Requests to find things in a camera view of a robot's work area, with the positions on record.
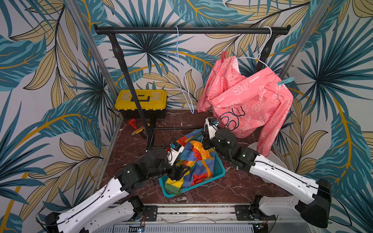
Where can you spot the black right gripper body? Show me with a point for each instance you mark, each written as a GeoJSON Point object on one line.
{"type": "Point", "coordinates": [206, 137]}

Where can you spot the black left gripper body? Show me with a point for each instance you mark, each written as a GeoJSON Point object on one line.
{"type": "Point", "coordinates": [171, 172]}

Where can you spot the rainbow striped jacket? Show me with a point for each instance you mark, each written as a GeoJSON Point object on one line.
{"type": "Point", "coordinates": [200, 161]}

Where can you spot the pink hooded jacket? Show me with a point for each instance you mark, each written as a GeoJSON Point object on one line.
{"type": "Point", "coordinates": [242, 104]}

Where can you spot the red clothespin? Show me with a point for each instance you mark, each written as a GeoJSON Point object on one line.
{"type": "Point", "coordinates": [223, 55]}

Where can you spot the white wire hanger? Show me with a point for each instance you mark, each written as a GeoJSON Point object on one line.
{"type": "Point", "coordinates": [261, 50]}

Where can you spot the teal clothespin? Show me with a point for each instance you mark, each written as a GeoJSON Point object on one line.
{"type": "Point", "coordinates": [285, 81]}

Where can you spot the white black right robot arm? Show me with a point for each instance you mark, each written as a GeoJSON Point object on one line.
{"type": "Point", "coordinates": [310, 199]}

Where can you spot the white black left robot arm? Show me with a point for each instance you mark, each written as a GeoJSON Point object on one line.
{"type": "Point", "coordinates": [156, 163]}

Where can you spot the teal plastic basket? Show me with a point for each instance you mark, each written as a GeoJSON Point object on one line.
{"type": "Point", "coordinates": [218, 172]}

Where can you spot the white plastic tray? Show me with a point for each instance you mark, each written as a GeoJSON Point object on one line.
{"type": "Point", "coordinates": [271, 156]}

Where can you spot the yellow black toolbox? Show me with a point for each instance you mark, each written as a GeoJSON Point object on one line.
{"type": "Point", "coordinates": [152, 102]}

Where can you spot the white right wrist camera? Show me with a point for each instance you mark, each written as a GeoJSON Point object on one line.
{"type": "Point", "coordinates": [212, 126]}

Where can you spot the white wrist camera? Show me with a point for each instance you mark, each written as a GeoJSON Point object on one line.
{"type": "Point", "coordinates": [212, 126]}
{"type": "Point", "coordinates": [174, 153]}

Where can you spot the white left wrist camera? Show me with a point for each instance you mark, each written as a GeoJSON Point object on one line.
{"type": "Point", "coordinates": [174, 153]}

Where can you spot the yellow handled tool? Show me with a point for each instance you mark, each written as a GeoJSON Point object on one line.
{"type": "Point", "coordinates": [137, 130]}

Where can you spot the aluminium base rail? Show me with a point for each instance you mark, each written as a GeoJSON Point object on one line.
{"type": "Point", "coordinates": [210, 218]}

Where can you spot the red handled tool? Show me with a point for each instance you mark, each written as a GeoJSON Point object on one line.
{"type": "Point", "coordinates": [133, 121]}

